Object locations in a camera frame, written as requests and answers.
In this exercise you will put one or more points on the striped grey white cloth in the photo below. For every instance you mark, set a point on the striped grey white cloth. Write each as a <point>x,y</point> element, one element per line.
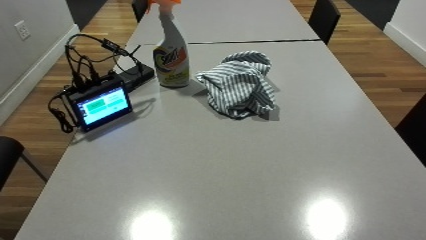
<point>239,85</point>

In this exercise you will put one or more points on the white spray bottle orange trigger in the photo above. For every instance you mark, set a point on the white spray bottle orange trigger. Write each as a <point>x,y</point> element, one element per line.
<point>170,56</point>

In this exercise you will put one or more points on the black power bank box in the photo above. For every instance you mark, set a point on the black power bank box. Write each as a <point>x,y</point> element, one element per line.
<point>134,75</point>

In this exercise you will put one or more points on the small black touchscreen device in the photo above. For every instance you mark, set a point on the small black touchscreen device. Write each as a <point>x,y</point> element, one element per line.
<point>102,105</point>

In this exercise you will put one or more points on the black chair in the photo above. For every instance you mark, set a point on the black chair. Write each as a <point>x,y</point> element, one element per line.
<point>6,158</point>
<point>322,18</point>
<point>414,128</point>

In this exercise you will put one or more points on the white wall socket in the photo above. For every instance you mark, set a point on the white wall socket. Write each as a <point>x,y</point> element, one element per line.
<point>21,29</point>

